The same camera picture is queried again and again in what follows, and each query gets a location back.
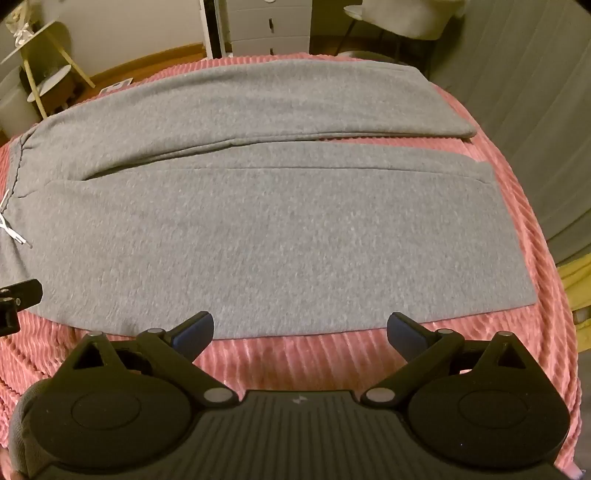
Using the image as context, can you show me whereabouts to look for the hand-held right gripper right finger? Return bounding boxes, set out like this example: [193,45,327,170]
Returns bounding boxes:
[361,312,532,407]

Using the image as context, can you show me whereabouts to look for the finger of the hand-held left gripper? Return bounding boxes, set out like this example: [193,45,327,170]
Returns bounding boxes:
[0,279,44,336]

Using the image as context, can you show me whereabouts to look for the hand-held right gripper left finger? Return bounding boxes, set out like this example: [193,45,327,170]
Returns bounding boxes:
[69,311,234,407]

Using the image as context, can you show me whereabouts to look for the grey hooded sweatshirt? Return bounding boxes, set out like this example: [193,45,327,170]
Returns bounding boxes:
[0,62,539,343]

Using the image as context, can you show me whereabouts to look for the pink ribbed blanket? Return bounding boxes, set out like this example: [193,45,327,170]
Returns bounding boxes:
[0,50,583,480]

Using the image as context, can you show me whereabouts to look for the yellow cloth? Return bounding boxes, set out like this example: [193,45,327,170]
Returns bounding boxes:
[555,257,591,326]

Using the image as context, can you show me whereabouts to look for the tiered side table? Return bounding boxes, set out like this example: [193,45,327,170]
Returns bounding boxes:
[0,8,96,121]

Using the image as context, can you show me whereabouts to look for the grey curtain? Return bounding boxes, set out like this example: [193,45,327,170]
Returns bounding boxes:
[427,0,591,265]

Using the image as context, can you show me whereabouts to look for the white upholstered chair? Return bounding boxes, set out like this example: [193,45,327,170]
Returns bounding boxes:
[344,0,459,43]

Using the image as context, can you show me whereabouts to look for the white drawer cabinet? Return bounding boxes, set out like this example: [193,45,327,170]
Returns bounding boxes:
[228,0,313,55]

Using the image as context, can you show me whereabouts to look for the standing mirror frame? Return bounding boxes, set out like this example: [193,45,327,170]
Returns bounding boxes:
[200,0,232,60]

